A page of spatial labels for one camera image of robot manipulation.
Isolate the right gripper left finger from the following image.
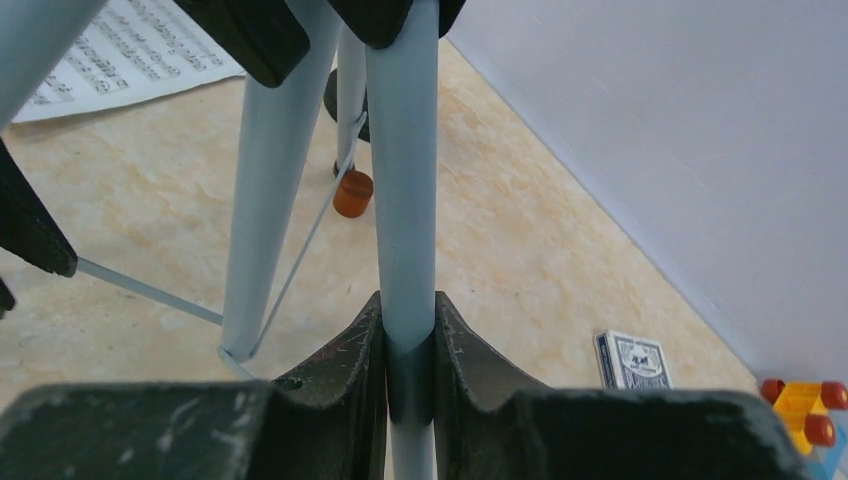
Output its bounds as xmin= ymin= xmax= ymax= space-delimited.
xmin=1 ymin=295 xmax=387 ymax=479

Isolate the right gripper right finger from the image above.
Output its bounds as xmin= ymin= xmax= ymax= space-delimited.
xmin=434 ymin=293 xmax=810 ymax=479

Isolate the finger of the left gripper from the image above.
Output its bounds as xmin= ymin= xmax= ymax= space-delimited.
xmin=1 ymin=142 xmax=78 ymax=277
xmin=176 ymin=0 xmax=310 ymax=88

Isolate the sheet music page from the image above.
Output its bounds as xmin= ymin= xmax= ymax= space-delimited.
xmin=13 ymin=0 xmax=245 ymax=123

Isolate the light blue music stand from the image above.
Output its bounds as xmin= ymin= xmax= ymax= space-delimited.
xmin=0 ymin=0 xmax=468 ymax=480

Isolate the small brown cylinder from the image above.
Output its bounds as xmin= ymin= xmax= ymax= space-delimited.
xmin=332 ymin=170 xmax=374 ymax=218

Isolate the colourful wooden toy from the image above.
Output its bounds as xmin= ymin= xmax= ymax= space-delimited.
xmin=760 ymin=378 xmax=847 ymax=479

